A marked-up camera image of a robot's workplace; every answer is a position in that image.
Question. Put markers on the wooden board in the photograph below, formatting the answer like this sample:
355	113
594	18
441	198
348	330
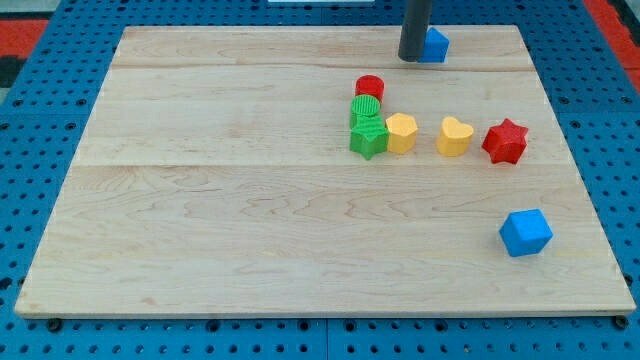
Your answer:
214	179

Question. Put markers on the green star block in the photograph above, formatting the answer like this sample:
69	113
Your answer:
368	136

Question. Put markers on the green cylinder block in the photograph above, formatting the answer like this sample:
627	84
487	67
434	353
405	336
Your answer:
363	105

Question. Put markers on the yellow hexagon block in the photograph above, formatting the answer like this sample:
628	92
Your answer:
403	131

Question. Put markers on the red cylinder block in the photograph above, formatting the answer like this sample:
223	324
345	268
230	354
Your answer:
370	85

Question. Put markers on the yellow heart block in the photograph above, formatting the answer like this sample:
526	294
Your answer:
454	138

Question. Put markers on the blue triangular block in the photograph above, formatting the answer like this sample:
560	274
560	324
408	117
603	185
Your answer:
435	48

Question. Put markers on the red star block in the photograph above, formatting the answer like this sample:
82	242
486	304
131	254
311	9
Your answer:
505	142

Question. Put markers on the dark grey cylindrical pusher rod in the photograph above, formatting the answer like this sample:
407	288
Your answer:
414	29

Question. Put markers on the blue cube block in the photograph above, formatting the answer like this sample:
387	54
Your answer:
525	232

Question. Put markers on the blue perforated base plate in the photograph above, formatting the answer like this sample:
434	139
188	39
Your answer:
45	109

